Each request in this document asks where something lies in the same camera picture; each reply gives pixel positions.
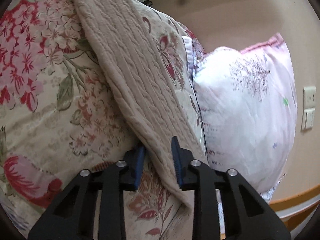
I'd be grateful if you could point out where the pink floral pillow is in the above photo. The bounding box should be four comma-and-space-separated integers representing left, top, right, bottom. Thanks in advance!
184, 34, 297, 202

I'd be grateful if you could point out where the white wall switch outlet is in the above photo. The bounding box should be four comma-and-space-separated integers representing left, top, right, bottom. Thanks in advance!
301, 86, 316, 131

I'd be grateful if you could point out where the wooden bed headboard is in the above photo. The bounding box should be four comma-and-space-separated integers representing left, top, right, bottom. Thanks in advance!
270, 185, 319, 231

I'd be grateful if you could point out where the beige cable-knit sweater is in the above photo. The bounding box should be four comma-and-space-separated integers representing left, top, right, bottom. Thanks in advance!
73, 0, 203, 209

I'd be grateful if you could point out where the floral quilt bedspread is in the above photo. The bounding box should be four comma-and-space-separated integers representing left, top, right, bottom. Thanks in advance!
1, 0, 204, 239

